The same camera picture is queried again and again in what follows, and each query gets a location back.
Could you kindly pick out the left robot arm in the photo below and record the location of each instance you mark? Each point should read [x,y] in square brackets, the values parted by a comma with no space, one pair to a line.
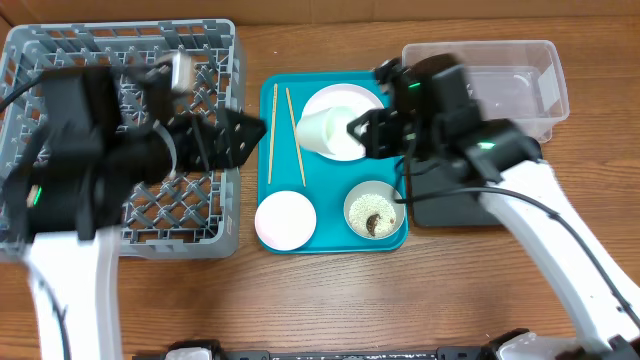
[109,129]

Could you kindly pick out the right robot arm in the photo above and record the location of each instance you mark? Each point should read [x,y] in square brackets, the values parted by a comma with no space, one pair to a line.
[433,117]

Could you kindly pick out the white paper cup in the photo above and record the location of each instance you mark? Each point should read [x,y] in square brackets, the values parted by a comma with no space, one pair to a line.
[325,132]

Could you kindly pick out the grey bowl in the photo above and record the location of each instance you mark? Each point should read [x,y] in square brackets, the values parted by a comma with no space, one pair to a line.
[350,197]

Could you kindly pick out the white rice pile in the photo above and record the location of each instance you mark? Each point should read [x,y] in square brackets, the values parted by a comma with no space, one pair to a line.
[367,205]

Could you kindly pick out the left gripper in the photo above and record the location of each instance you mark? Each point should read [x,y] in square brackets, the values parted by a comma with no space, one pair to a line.
[231,155]

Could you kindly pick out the black tray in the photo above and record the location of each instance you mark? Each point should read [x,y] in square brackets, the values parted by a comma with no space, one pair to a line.
[455,211]

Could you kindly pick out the white round plate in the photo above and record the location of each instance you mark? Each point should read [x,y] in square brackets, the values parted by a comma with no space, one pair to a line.
[359,99]

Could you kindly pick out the teal serving tray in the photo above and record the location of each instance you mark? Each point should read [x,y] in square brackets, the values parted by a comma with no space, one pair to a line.
[323,181]

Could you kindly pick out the grey dish rack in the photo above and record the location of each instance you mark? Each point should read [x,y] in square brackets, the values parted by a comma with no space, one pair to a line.
[188,216]

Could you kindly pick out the brown food piece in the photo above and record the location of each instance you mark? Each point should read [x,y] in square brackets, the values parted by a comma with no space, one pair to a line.
[372,223]

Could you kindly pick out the wooden chopstick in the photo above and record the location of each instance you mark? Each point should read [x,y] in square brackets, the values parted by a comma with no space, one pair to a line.
[272,132]
[295,136]

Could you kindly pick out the pink-white small bowl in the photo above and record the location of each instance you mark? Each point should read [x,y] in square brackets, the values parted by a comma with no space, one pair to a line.
[285,220]

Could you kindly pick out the clear plastic bin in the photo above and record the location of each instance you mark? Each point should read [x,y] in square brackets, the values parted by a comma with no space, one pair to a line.
[522,80]

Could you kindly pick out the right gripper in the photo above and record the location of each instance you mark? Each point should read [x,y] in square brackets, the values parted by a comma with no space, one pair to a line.
[378,145]

